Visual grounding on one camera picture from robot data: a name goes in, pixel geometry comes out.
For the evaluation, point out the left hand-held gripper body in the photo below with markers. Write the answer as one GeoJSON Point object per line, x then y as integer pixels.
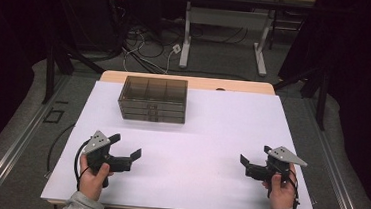
{"type": "Point", "coordinates": [98, 144]}

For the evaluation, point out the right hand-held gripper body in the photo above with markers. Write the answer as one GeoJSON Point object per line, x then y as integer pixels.
{"type": "Point", "coordinates": [283, 155]}

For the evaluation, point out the smoky transparent drawer box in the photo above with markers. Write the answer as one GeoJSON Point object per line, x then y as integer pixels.
{"type": "Point", "coordinates": [154, 92]}

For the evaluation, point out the person's left hand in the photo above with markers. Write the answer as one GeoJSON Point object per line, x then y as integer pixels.
{"type": "Point", "coordinates": [92, 182]}

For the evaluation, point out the person's right hand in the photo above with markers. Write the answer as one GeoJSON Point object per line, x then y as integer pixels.
{"type": "Point", "coordinates": [281, 195]}

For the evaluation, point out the black metal stand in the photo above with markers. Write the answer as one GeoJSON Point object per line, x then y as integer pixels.
{"type": "Point", "coordinates": [49, 73]}
{"type": "Point", "coordinates": [322, 98]}

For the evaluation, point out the white power adapter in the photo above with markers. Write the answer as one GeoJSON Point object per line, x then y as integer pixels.
{"type": "Point", "coordinates": [176, 48]}

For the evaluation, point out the dark curtain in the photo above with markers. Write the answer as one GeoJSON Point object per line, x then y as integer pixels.
{"type": "Point", "coordinates": [2, 70]}
{"type": "Point", "coordinates": [366, 82]}

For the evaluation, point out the aluminium floor rail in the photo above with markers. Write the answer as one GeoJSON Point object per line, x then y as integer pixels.
{"type": "Point", "coordinates": [337, 183]}
{"type": "Point", "coordinates": [8, 157]}

